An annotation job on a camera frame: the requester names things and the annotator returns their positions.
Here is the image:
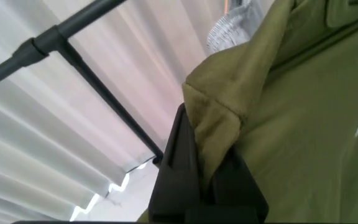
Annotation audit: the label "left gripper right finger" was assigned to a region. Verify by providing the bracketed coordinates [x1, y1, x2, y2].
[208, 146, 269, 222]

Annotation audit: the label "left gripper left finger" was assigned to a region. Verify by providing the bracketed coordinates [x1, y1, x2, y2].
[148, 104, 203, 222]

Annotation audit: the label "green garment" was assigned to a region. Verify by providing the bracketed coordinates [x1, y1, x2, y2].
[137, 0, 358, 223]

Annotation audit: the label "pale grey shorts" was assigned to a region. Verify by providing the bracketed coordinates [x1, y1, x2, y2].
[206, 0, 264, 55]

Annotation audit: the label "black clothes rack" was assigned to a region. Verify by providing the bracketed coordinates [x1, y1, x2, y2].
[0, 0, 165, 166]

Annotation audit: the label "white curtain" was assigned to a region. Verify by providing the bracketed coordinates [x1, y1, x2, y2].
[0, 0, 276, 222]

